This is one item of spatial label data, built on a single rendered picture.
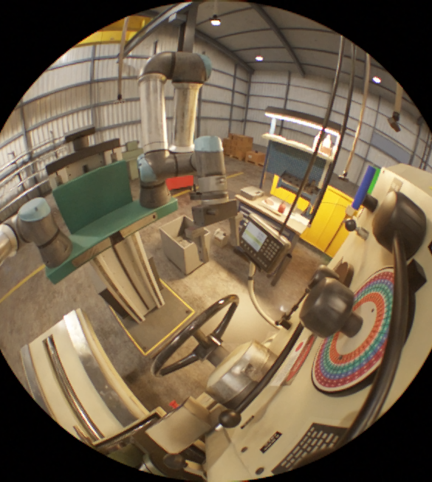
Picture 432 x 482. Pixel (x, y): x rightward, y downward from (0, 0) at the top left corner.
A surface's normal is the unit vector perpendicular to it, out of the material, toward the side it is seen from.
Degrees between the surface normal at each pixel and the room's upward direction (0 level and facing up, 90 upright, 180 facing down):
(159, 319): 0
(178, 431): 0
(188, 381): 0
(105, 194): 90
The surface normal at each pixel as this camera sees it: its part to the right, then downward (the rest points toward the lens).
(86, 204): 0.76, 0.47
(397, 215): -0.84, -0.14
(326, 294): -0.51, -0.62
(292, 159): -0.72, 0.43
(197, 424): 0.07, -0.73
